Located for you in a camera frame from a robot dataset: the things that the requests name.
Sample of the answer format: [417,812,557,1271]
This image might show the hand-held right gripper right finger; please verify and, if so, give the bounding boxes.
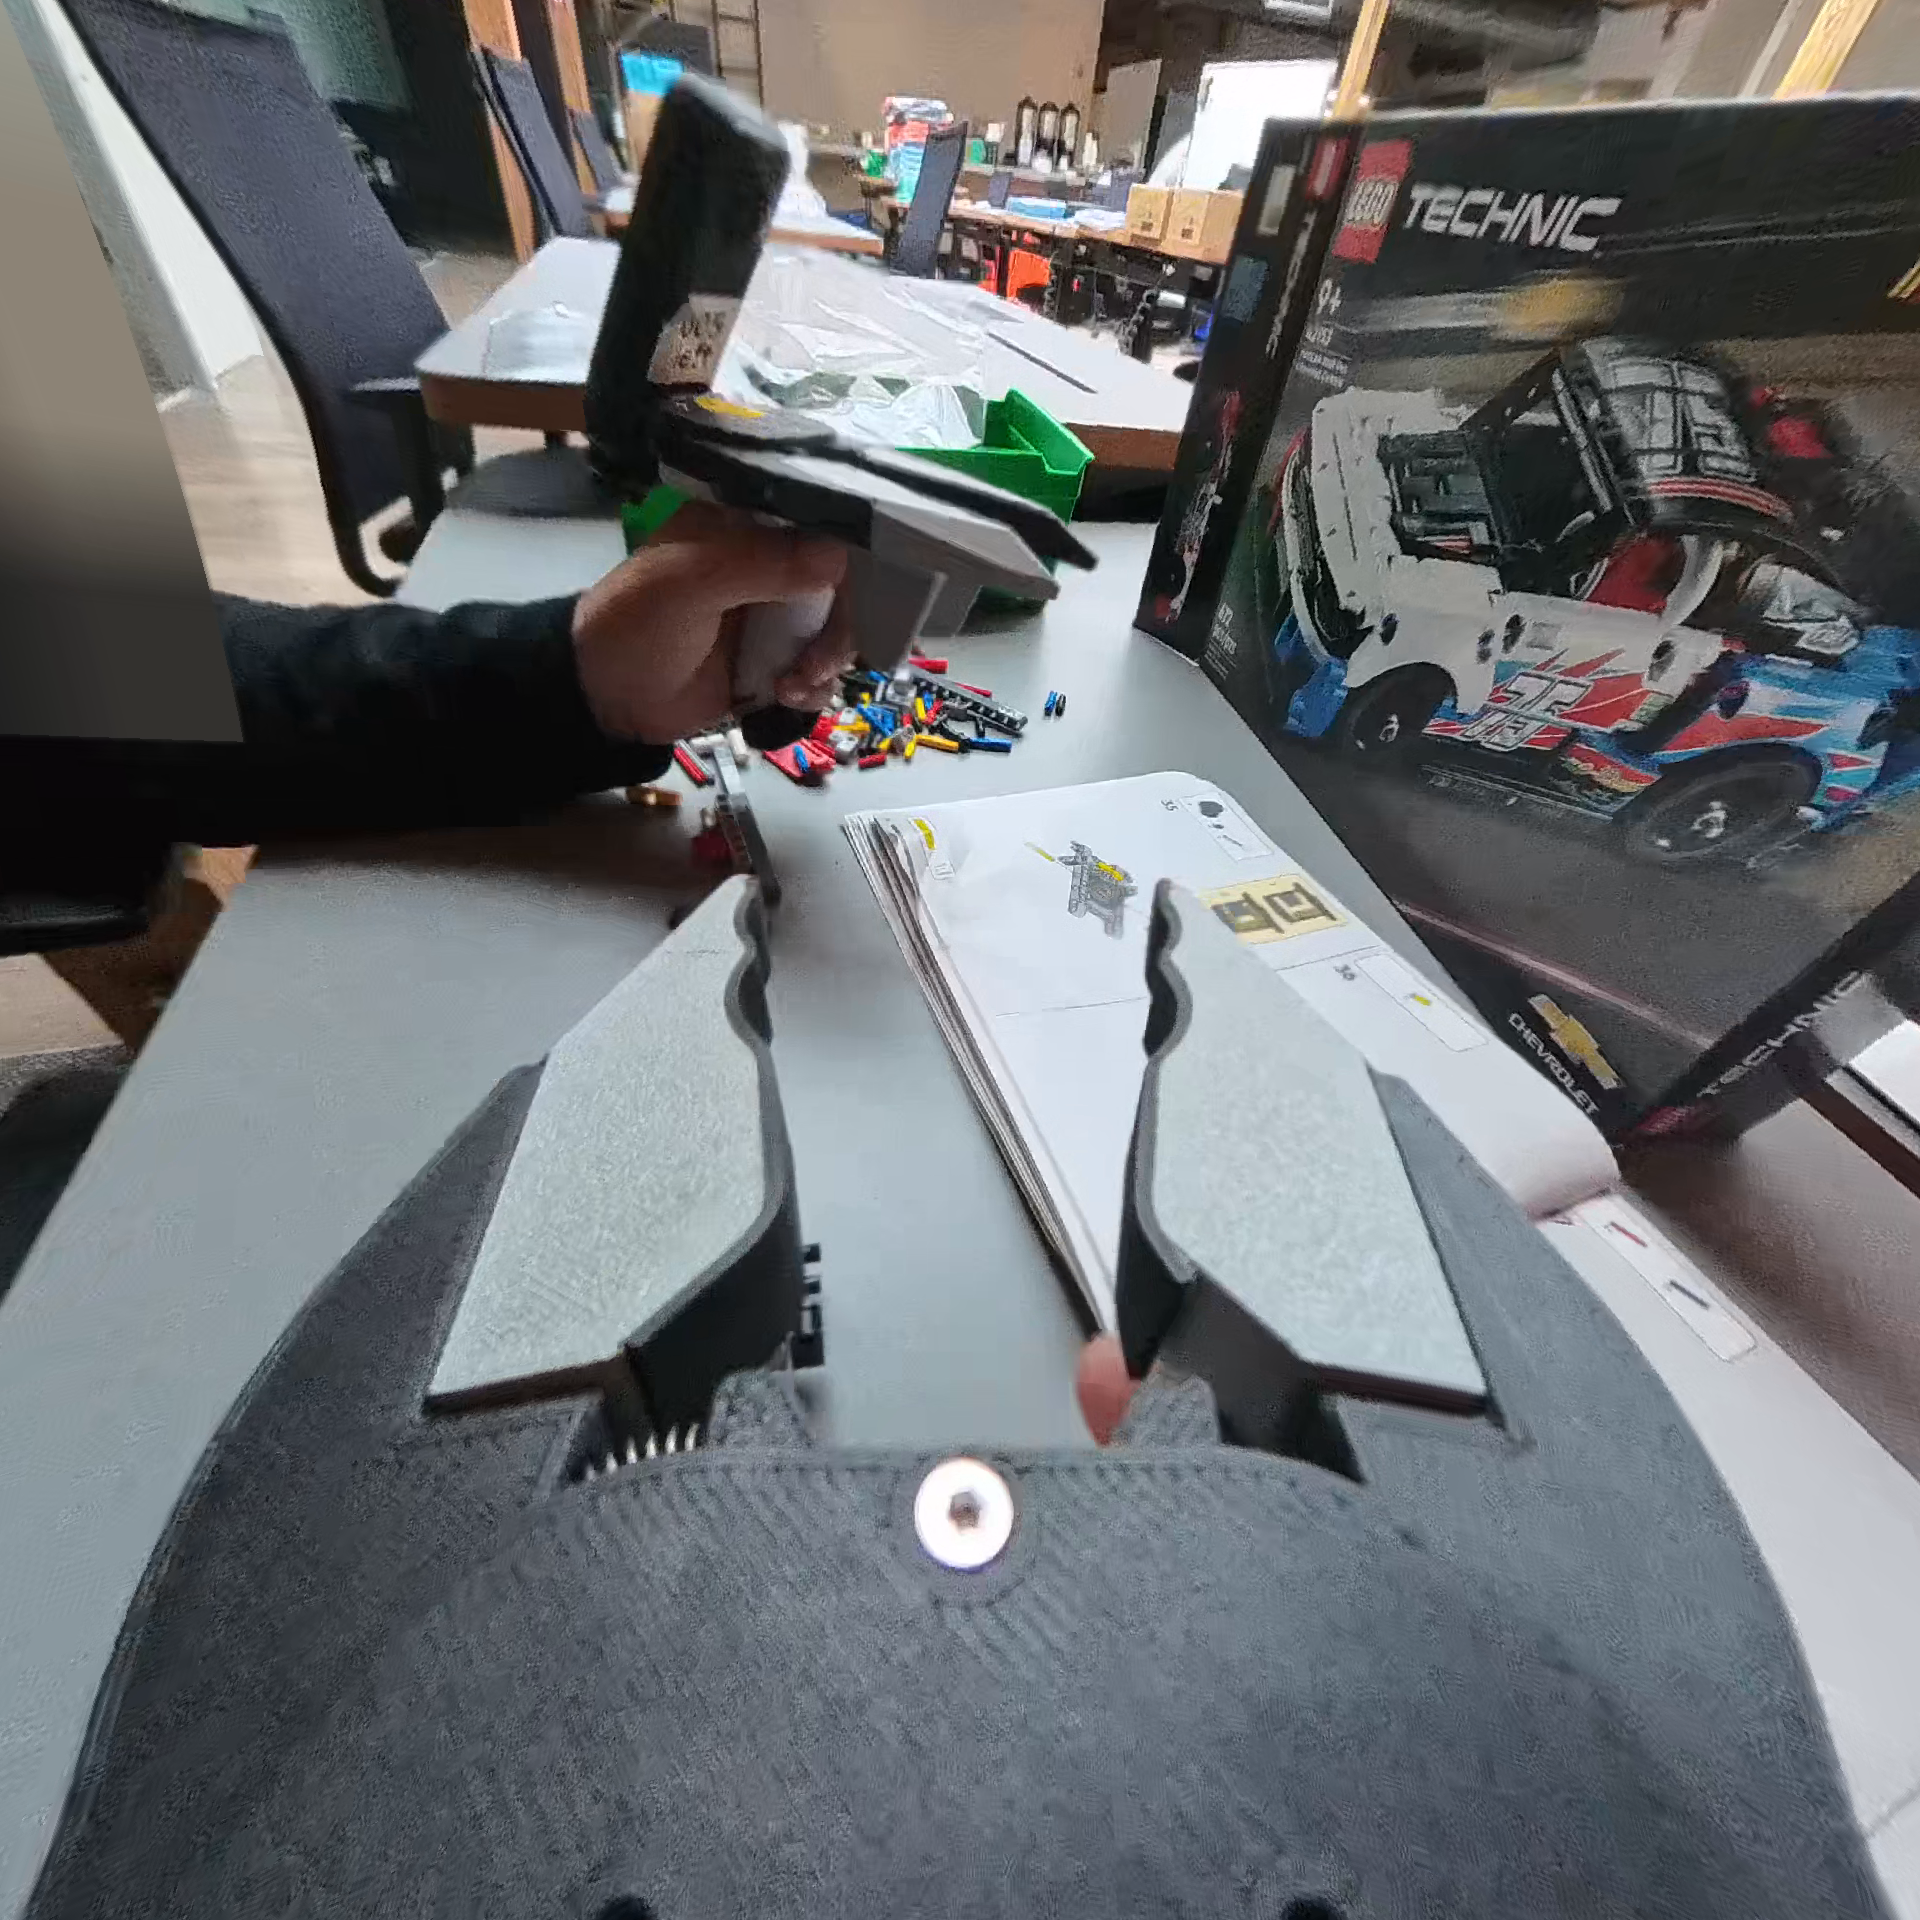
[1118,882,1490,1465]

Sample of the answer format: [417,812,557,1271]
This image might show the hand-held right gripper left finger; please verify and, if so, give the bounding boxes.
[428,878,824,1419]

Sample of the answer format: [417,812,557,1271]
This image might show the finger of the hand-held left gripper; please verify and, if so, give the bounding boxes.
[836,439,1100,577]
[655,462,1062,673]

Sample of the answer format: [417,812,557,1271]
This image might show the lego instruction booklet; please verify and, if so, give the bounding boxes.
[844,772,1920,1892]

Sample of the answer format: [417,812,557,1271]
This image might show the pile of loose lego pieces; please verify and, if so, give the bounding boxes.
[630,651,1038,909]

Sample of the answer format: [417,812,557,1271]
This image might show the person's right hand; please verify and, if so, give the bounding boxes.
[1076,1332,1142,1450]

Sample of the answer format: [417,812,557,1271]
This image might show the person's left hand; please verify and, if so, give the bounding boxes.
[574,532,860,747]

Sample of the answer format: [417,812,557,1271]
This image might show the green plastic bin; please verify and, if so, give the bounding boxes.
[622,386,1097,607]

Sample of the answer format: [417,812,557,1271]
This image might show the grey wood-edged side table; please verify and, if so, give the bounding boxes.
[415,237,1193,473]

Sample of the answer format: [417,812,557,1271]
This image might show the clear plastic bags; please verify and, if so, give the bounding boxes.
[736,247,994,453]

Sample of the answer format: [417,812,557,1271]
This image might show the black office chair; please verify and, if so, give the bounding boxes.
[60,0,620,598]
[885,118,972,282]
[471,46,636,245]

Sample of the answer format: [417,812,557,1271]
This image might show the long cluttered work table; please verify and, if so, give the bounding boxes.
[855,150,1247,325]

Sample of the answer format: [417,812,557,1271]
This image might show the cardboard box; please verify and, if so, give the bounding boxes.
[1124,182,1247,269]

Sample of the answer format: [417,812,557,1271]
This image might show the black box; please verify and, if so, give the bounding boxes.
[1130,93,1920,1149]

